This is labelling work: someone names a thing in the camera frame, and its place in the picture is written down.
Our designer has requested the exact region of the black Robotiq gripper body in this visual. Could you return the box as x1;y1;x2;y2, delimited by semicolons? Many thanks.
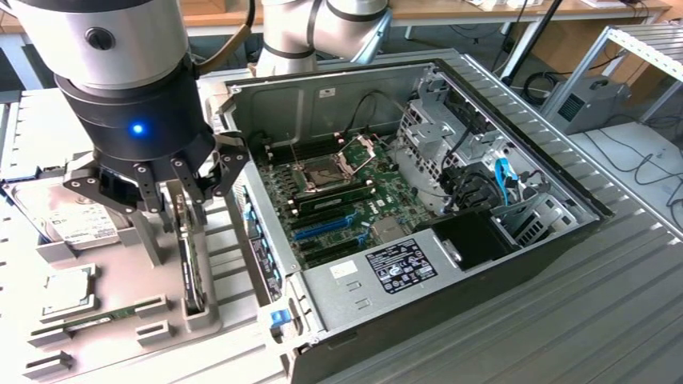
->
52;54;220;173

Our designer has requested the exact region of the graphics card with fan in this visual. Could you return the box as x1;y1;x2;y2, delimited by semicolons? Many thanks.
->
168;179;211;317

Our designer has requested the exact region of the silver hard disk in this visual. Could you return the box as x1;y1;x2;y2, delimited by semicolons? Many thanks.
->
8;182;132;251

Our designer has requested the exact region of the thin locking lever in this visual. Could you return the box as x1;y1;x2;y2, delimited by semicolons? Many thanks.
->
287;134;302;171

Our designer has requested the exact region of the CPU socket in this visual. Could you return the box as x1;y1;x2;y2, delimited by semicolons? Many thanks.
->
292;154;356;195

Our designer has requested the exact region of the green RAM stick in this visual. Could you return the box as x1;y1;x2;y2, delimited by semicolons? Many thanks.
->
296;186;378;215
30;296;164;336

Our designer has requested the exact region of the blue expansion slot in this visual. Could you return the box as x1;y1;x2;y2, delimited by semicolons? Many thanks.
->
291;217;358;242

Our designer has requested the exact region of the grey parts rack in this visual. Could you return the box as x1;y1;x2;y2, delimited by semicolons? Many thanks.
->
20;199;226;381

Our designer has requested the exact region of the silver socket cover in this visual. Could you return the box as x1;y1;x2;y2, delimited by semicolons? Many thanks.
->
335;134;383;179

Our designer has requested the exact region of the silver CPU chip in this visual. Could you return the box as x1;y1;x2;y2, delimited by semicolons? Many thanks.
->
42;271;92;317

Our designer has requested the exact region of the green Dell motherboard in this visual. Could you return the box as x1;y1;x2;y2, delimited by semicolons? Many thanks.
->
255;135;428;269

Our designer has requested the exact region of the silver chipset heatsink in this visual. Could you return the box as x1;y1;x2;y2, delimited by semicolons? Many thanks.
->
371;218;408;244

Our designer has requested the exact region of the silver perforated drive cage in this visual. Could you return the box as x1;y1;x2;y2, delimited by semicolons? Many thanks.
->
398;66;514;201

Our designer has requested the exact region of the silver power supply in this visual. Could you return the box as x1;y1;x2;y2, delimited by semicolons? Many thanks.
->
291;228;471;335

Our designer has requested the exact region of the open black PC case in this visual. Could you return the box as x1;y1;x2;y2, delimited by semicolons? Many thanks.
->
206;58;615;384

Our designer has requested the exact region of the silver disk bay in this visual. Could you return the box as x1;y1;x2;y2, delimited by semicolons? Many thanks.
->
488;187;583;251

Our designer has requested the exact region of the black tripod pole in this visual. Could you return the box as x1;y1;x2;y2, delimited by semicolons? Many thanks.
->
500;0;564;87

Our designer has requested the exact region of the grey control cabinet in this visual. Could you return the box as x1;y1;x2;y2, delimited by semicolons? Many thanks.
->
542;75;634;135

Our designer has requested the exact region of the long wooden desk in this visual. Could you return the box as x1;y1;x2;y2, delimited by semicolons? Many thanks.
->
0;0;675;91

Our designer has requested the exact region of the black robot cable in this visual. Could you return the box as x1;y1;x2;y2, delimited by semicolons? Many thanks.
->
190;0;258;79

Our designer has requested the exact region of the black looped wire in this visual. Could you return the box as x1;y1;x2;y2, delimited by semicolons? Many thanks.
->
343;91;382;139

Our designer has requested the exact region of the black power wire bundle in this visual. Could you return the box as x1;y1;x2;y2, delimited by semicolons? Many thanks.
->
440;90;500;213

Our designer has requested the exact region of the blue flat wire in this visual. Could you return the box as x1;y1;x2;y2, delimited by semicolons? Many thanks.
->
494;158;516;207

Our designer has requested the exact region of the black coiled cable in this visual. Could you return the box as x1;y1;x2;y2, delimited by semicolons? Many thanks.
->
522;70;559;103

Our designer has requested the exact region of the aluminium profile frame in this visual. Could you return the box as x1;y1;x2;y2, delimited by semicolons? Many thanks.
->
538;23;683;125

